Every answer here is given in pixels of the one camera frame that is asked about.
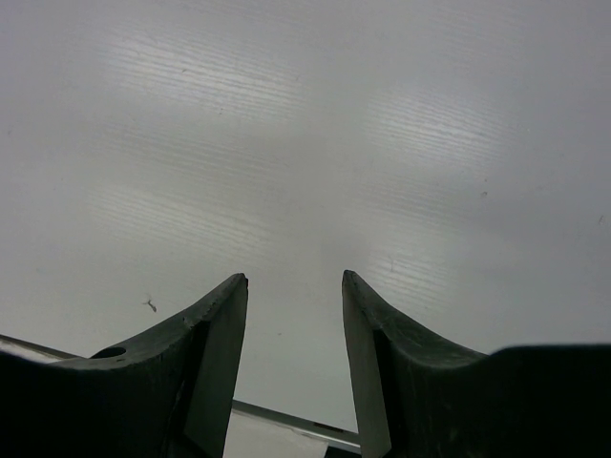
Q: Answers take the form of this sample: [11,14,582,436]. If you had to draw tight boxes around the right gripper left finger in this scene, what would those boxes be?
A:
[1,274,248,457]

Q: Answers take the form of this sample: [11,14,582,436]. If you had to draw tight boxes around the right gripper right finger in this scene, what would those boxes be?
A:
[342,271,610,457]

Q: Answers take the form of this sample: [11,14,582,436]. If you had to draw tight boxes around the aluminium rail at front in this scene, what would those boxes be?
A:
[1,335,361,455]

